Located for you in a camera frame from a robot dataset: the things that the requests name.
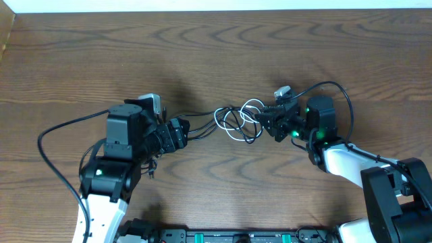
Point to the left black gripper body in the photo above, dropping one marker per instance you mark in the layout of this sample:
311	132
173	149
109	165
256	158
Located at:
167	141

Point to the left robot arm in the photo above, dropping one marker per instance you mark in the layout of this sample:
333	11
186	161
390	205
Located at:
134	138

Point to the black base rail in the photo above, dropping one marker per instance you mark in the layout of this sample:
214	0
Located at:
141	231

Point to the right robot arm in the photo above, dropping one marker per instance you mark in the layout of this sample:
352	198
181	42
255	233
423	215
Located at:
397	193

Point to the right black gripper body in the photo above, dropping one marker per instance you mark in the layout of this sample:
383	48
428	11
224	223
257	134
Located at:
296	123

